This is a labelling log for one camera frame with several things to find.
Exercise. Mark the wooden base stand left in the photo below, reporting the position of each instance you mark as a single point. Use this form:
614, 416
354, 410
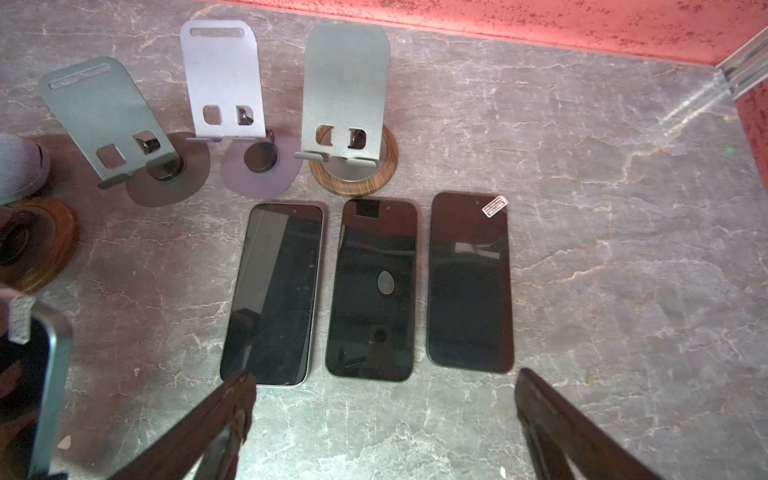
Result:
38, 239

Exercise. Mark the light blue flat stand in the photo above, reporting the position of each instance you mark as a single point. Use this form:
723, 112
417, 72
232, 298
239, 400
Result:
25, 168

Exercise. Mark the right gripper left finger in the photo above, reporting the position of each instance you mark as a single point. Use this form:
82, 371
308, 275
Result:
207, 440

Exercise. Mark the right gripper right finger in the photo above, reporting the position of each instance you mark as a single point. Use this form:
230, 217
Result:
559, 436

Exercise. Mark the black phone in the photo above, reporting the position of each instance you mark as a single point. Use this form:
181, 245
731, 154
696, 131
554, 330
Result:
36, 346
270, 327
372, 317

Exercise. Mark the dark round stand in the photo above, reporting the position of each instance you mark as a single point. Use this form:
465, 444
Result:
104, 113

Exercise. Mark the grey round stand front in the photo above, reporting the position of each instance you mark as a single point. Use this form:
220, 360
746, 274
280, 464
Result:
221, 63

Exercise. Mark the phone with white sticker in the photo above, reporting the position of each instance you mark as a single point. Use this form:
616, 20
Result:
469, 308

